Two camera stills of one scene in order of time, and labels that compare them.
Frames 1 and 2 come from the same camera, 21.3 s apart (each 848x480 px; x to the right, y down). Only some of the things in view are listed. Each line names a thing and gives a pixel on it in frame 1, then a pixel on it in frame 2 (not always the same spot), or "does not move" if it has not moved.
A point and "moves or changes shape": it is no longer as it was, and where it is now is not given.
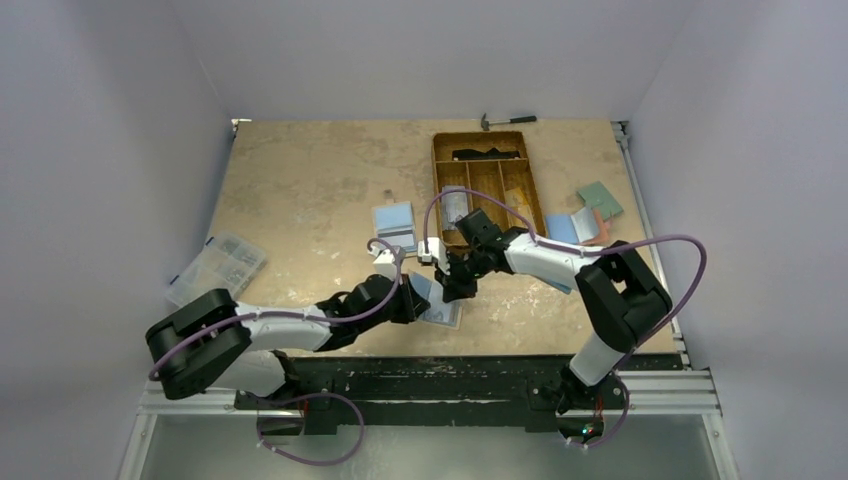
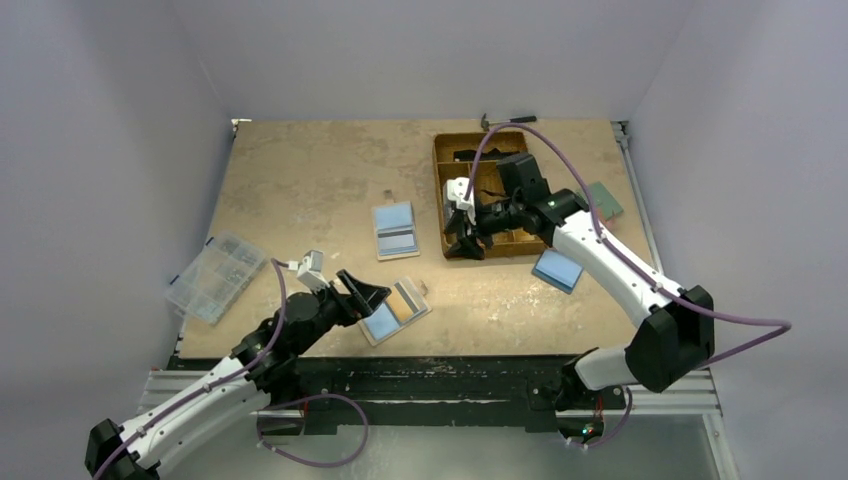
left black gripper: x=407 y=298 -> x=344 y=294
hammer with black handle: x=486 y=124 does not move
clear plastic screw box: x=225 y=262 does not move
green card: x=596 y=195 does not move
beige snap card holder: x=440 y=313 moves or changes shape
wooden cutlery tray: x=490 y=176 does not move
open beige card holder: x=395 y=223 does not move
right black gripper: x=460 y=278 -> x=468 y=226
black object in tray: x=475 y=155 does not move
